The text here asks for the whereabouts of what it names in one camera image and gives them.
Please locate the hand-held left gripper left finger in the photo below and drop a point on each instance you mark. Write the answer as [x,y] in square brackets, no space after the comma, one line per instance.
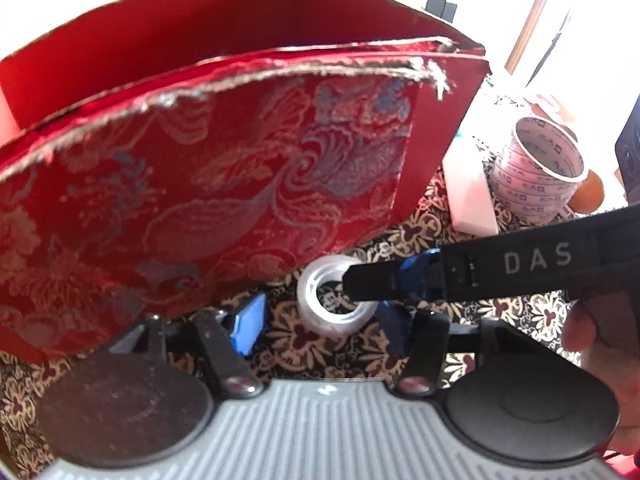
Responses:
[248,325]

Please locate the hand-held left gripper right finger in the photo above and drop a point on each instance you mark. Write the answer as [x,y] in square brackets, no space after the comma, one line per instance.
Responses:
[395,325]

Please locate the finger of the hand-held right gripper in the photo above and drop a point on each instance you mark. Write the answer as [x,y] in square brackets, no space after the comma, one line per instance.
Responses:
[420,277]

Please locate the small clear tape roll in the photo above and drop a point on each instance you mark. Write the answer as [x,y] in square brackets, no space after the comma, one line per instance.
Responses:
[320,321]

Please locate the red fabric-covered box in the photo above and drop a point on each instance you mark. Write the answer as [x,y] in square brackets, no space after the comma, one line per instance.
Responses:
[200,185]

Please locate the person's right hand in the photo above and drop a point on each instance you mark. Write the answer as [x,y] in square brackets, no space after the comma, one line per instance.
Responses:
[600,340]

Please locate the large printed tape roll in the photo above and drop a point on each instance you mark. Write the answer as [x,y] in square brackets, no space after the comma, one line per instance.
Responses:
[537,175]

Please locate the white rectangular block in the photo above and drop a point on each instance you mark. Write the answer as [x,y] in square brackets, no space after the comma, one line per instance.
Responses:
[470,192]

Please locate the black power adapter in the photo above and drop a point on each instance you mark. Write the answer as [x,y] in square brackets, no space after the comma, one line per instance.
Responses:
[441,4]

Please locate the wooden door frame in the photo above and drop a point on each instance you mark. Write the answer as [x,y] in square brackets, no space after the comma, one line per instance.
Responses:
[531,15]

